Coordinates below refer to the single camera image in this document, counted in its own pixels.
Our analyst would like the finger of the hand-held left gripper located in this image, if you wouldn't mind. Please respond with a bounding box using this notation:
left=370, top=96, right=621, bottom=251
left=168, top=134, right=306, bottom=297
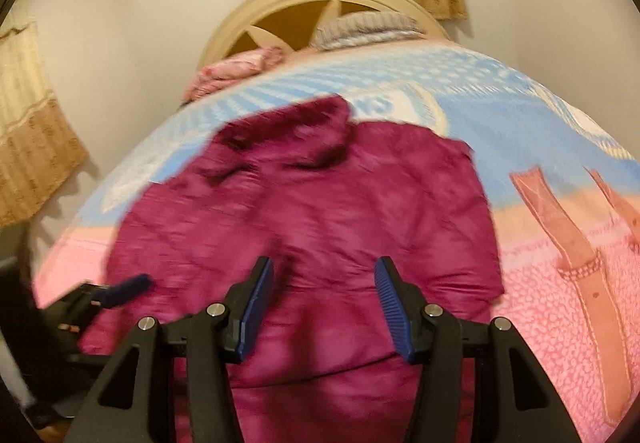
left=96, top=274, right=154, bottom=310

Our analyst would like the magenta puffer jacket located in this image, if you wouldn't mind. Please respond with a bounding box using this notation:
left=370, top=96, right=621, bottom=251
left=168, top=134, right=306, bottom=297
left=77, top=93, right=506, bottom=443

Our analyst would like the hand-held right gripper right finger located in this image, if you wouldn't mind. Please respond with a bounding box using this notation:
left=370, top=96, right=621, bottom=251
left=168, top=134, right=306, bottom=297
left=374, top=257, right=583, bottom=443

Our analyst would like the striped pillow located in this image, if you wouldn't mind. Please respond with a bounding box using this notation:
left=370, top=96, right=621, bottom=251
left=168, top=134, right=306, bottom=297
left=312, top=12, right=423, bottom=51

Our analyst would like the blue and pink printed blanket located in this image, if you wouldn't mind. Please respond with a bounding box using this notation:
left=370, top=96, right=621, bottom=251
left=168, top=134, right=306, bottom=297
left=30, top=35, right=640, bottom=443

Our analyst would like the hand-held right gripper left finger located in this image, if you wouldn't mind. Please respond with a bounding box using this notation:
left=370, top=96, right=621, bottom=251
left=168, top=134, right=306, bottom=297
left=62, top=257, right=275, bottom=443

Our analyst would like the cream round bed headboard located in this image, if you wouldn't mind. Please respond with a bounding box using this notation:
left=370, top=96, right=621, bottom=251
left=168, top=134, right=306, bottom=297
left=200, top=0, right=451, bottom=74

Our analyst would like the pink floral quilt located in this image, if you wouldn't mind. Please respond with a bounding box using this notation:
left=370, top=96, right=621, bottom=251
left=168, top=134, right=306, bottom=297
left=182, top=45, right=286, bottom=102

